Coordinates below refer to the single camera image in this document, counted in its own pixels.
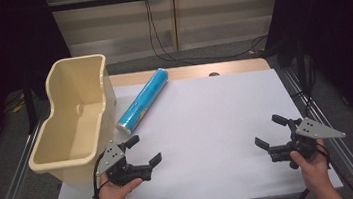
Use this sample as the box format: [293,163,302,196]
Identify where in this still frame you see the beige plastic bin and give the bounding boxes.
[16,52,127,191]

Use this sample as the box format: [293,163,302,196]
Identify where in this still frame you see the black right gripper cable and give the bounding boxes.
[314,138,333,170]

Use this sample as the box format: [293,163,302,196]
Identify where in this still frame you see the black floor cable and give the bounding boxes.
[144,0,271,68]

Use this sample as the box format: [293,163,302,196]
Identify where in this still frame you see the blue cylindrical tube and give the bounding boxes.
[109,66,176,137]

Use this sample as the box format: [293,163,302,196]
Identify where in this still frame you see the white table mat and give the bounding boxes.
[37,61,345,199]

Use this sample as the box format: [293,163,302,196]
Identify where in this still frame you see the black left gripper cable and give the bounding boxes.
[87,152,111,199]

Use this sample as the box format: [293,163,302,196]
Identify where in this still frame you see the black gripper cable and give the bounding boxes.
[87,152,111,199]
[314,138,333,170]

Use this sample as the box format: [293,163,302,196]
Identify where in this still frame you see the person's right hand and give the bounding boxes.
[288,138,334,194]

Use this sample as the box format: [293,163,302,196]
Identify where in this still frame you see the black upright stand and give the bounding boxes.
[19,69,40,135]
[293,39,310,94]

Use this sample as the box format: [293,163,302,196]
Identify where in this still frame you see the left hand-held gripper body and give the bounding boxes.
[92,136,157,190]

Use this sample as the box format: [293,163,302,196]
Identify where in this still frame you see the person's left hand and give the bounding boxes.
[94,167,146,199]

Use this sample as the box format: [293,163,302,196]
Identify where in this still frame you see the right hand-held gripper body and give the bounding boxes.
[265,112,350,173]

